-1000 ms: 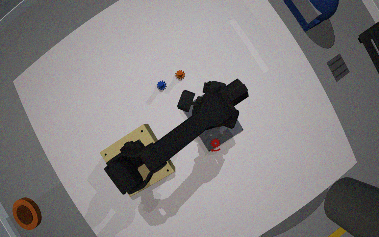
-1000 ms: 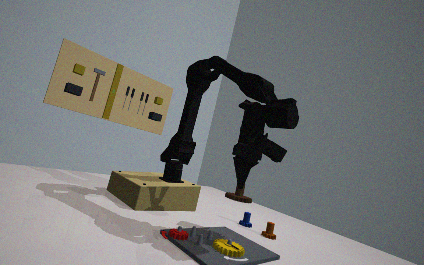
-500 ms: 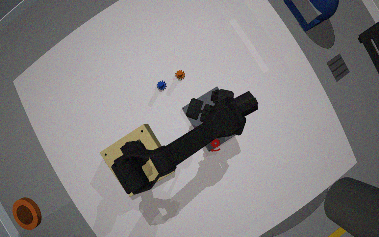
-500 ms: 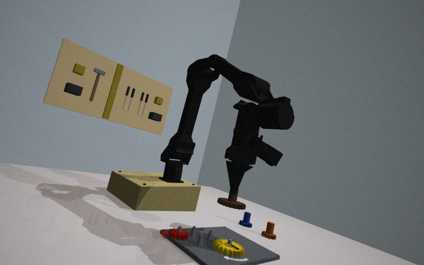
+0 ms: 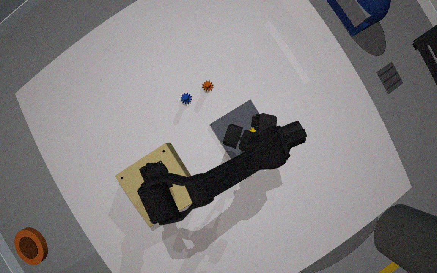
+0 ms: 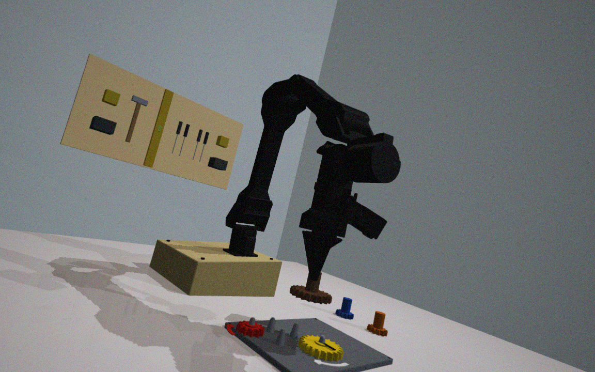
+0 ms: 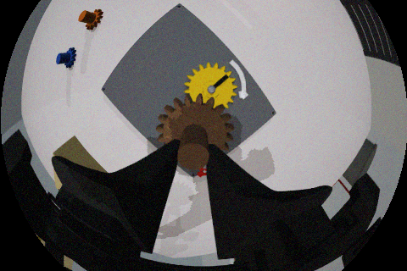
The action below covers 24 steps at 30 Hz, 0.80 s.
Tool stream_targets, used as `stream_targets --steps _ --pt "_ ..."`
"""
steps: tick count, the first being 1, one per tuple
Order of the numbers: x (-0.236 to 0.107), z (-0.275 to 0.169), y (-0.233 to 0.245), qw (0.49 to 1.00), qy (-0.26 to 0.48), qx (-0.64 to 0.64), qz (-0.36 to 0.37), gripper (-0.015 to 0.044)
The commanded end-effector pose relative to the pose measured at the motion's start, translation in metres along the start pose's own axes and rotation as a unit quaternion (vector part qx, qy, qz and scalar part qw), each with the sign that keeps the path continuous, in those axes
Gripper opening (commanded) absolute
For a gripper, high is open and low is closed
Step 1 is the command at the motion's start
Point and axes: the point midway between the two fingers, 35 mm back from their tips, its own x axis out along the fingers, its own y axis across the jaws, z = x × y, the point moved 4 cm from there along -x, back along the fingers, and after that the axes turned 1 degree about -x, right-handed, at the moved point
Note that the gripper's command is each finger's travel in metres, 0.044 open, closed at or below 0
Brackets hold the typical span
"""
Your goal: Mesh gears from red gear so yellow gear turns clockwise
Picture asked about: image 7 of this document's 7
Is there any brown gear with tall hub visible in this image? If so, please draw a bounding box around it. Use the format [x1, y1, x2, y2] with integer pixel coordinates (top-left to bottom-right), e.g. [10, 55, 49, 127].
[156, 92, 234, 169]

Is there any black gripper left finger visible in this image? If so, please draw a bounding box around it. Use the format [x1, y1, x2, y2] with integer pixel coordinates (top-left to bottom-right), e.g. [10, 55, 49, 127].
[51, 139, 180, 254]

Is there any white curved arrow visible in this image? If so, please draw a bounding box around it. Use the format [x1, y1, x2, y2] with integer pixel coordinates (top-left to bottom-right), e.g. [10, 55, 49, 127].
[230, 60, 248, 99]

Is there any blue gear with hub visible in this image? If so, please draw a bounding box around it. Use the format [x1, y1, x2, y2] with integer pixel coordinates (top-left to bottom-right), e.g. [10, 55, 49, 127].
[55, 47, 77, 68]

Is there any orange gear with cylindrical hub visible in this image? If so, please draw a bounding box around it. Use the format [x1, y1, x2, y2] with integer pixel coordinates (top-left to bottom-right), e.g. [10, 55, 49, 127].
[78, 9, 103, 30]

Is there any yellow gear with black stripe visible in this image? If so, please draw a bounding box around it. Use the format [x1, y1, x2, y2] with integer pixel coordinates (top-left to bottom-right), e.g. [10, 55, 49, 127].
[184, 64, 237, 108]

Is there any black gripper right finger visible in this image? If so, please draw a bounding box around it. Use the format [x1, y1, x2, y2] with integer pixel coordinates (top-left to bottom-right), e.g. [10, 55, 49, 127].
[207, 144, 332, 260]

